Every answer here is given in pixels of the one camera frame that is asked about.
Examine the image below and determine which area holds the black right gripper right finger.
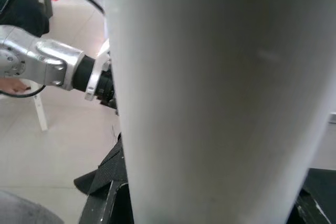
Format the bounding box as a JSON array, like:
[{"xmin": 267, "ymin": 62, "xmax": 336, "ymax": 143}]
[{"xmin": 287, "ymin": 188, "xmax": 333, "ymax": 224}]

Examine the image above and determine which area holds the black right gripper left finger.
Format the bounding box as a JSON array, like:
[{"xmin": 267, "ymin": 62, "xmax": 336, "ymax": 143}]
[{"xmin": 75, "ymin": 133, "xmax": 134, "ymax": 224}]

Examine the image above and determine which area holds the white plastic table leg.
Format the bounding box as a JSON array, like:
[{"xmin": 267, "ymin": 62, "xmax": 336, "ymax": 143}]
[{"xmin": 101, "ymin": 0, "xmax": 336, "ymax": 224}]

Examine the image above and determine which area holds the black table cloth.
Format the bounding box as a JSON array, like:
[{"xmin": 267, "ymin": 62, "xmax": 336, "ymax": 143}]
[{"xmin": 306, "ymin": 167, "xmax": 336, "ymax": 224}]

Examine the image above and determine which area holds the person bare foot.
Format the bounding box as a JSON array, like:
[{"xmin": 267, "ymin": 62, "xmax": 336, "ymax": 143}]
[{"xmin": 0, "ymin": 78, "xmax": 30, "ymax": 97}]

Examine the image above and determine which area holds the person black trouser leg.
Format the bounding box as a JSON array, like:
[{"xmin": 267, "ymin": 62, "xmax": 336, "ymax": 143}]
[{"xmin": 0, "ymin": 0, "xmax": 51, "ymax": 38}]

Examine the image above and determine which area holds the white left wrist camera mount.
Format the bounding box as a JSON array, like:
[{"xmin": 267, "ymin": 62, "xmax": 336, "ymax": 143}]
[{"xmin": 84, "ymin": 39, "xmax": 111, "ymax": 102}]

